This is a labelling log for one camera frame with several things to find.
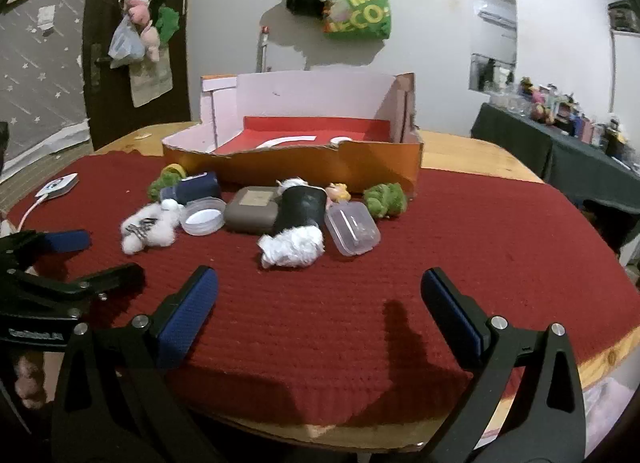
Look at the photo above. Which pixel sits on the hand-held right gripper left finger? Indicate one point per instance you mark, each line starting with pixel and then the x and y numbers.
pixel 192 310

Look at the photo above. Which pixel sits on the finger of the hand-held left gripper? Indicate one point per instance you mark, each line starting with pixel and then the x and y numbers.
pixel 65 241
pixel 115 279

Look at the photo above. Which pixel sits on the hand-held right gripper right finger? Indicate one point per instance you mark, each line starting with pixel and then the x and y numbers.
pixel 450 313

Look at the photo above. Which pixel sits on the white fluffy toy with bow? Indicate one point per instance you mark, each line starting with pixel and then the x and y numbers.
pixel 160 223

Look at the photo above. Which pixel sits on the round clear plastic lid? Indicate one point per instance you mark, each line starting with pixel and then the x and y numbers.
pixel 202 217

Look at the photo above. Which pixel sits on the green fuzzy ball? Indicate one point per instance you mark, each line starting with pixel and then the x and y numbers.
pixel 385 199
pixel 159 189

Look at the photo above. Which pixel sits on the grey-brown rounded case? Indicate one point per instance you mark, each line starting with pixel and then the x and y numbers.
pixel 250 217

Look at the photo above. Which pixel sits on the dark blue bottle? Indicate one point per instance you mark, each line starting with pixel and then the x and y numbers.
pixel 200 188

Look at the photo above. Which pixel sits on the clear rectangular plastic box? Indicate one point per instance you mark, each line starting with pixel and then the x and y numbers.
pixel 352 230

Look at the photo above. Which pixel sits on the black roll with white fluff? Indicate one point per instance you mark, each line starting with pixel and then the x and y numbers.
pixel 300 205

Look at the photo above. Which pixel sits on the small colourful figurine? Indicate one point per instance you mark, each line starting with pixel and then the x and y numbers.
pixel 337 192

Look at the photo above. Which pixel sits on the orange and white cardboard box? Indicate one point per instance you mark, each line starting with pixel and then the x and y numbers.
pixel 300 170

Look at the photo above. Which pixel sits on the person's left hand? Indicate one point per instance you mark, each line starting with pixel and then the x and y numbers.
pixel 27 378

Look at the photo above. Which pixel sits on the white charging device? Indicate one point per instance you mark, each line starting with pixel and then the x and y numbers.
pixel 59 185

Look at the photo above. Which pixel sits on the red knitted cloth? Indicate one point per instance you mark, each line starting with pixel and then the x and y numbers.
pixel 350 303

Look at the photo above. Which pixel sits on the small white sticker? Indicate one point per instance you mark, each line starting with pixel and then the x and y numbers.
pixel 142 134

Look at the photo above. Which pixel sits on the dark brown door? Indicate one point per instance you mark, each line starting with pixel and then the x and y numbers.
pixel 100 108

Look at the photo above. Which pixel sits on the side table with dark cloth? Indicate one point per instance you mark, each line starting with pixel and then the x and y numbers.
pixel 525 143

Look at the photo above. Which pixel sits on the clear plastic bag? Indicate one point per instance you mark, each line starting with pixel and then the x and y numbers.
pixel 125 45

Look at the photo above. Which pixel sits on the red paper liner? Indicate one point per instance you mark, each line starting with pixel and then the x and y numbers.
pixel 300 130

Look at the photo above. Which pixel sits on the pink plush toy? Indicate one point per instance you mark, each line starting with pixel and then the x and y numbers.
pixel 151 43
pixel 139 9

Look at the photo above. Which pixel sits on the small white paper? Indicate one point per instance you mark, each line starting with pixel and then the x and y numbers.
pixel 47 18

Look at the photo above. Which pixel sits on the green plush cloth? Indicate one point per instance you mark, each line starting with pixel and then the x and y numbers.
pixel 167 23

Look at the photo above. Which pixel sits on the green snack bag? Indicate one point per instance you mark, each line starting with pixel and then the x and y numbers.
pixel 362 13

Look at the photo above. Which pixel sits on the patterned bag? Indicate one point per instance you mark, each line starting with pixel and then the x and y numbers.
pixel 622 17

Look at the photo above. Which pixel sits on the wall mirror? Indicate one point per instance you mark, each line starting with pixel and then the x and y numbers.
pixel 492 18

